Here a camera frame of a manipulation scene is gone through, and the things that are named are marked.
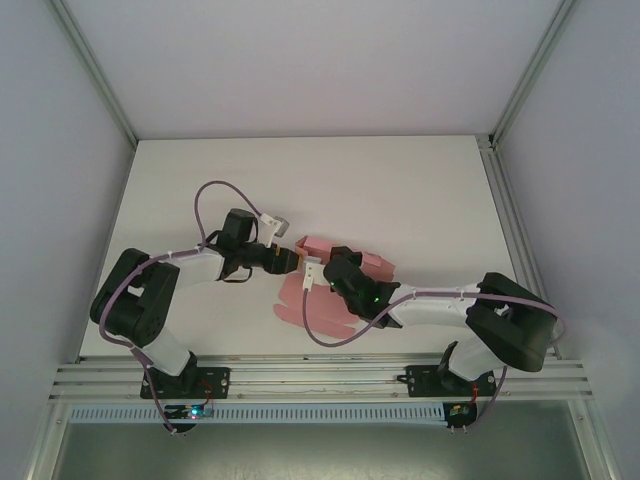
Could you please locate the pink paper box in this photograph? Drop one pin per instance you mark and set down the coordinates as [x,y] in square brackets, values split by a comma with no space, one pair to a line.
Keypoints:
[320,312]

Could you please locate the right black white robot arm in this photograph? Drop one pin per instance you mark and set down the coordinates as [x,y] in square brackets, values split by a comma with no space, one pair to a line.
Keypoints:
[505,330]

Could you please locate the right circuit board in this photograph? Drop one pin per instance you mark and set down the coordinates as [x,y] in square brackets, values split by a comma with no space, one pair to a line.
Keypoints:
[457,413]

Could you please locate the left circuit board green light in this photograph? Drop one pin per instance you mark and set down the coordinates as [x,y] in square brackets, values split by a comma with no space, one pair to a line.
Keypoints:
[192,413]

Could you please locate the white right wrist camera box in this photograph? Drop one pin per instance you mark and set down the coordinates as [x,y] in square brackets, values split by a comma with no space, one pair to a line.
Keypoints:
[312,272]

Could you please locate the aluminium mounting rail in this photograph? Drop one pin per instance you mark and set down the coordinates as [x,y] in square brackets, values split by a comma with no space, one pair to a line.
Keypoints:
[320,380]

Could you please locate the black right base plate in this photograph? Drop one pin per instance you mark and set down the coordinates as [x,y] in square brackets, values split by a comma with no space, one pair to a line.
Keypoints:
[425,382]

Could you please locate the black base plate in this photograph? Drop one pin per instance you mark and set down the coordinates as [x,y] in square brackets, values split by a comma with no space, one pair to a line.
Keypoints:
[425,382]
[215,382]

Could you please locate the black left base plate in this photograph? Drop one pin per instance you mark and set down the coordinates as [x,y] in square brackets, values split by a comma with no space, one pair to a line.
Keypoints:
[215,382]

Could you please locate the aluminium table side rail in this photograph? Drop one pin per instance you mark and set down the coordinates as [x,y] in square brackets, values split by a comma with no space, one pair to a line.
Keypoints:
[505,200]

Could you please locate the aluminium frame post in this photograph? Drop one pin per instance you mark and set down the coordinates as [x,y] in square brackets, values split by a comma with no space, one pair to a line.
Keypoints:
[530,70]
[100,80]

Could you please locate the aluminium frame leg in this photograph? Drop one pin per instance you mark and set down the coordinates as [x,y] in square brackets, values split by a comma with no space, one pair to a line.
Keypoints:
[45,440]
[597,440]

